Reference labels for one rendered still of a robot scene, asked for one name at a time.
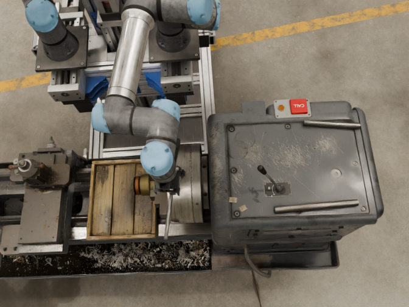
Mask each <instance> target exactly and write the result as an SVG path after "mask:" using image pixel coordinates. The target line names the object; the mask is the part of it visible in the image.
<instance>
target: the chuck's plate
mask: <svg viewBox="0 0 409 307"><path fill-rule="evenodd" d="M201 157H202V151H201V144H200V143H194V144H192V145H191V189H192V207H193V214H194V221H195V223H203V222H204V221H205V209H203V199H202V188H201Z"/></svg>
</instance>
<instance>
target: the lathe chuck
mask: <svg viewBox="0 0 409 307"><path fill-rule="evenodd" d="M191 145H192V144H180V149H179V153H178V157H177V166H179V167H181V169H184V171H186V175H185V176H183V179H182V180H181V181H180V196H178V194H176V195H173V200H172V210H171V215H170V219H174V218H176V219H178V220H179V221H178V222H175V221H171V223H172V224H192V223H195V221H194V214H193V207H192V189H191ZM168 204H169V193H167V206H168Z"/></svg>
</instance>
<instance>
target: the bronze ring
mask: <svg viewBox="0 0 409 307"><path fill-rule="evenodd" d="M153 187H154V181H150V179H149V174H147V175H141V176H135V177H134V179H133V190H134V193H135V195H141V194H142V196H150V190H153Z"/></svg>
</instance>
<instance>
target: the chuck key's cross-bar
mask: <svg viewBox="0 0 409 307"><path fill-rule="evenodd" d="M172 200H173V195H170V194H169V204H168V209H167V218H166V227H165V232H164V240H168V234H169V225H170V215H171V210H172Z"/></svg>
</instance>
